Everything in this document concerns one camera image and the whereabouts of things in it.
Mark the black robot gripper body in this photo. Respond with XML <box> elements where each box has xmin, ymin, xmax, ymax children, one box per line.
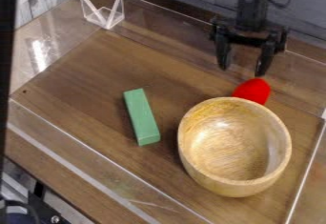
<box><xmin>209</xmin><ymin>15</ymin><xmax>289</xmax><ymax>53</ymax></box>

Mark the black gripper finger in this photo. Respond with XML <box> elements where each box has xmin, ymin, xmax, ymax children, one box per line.
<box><xmin>256</xmin><ymin>41</ymin><xmax>277</xmax><ymax>77</ymax></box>
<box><xmin>216</xmin><ymin>33</ymin><xmax>232</xmax><ymax>71</ymax></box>

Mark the red plush strawberry toy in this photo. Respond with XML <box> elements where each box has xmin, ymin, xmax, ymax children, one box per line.
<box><xmin>232</xmin><ymin>78</ymin><xmax>272</xmax><ymax>105</ymax></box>

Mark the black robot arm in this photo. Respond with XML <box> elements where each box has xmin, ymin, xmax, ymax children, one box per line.
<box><xmin>210</xmin><ymin>0</ymin><xmax>292</xmax><ymax>77</ymax></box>

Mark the light wooden bowl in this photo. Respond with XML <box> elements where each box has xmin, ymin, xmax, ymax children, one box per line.
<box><xmin>177</xmin><ymin>97</ymin><xmax>292</xmax><ymax>197</ymax></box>

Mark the green rectangular block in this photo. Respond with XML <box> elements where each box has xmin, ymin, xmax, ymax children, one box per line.
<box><xmin>123</xmin><ymin>89</ymin><xmax>161</xmax><ymax>146</ymax></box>

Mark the clear acrylic corner bracket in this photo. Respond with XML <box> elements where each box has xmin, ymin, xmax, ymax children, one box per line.
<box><xmin>81</xmin><ymin>0</ymin><xmax>125</xmax><ymax>30</ymax></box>

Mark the clear acrylic tray wall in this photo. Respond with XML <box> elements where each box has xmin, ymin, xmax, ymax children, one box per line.
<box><xmin>7</xmin><ymin>0</ymin><xmax>326</xmax><ymax>224</ymax></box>

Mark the black clamp mount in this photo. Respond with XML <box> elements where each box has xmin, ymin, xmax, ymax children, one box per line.
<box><xmin>0</xmin><ymin>184</ymin><xmax>71</xmax><ymax>224</ymax></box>

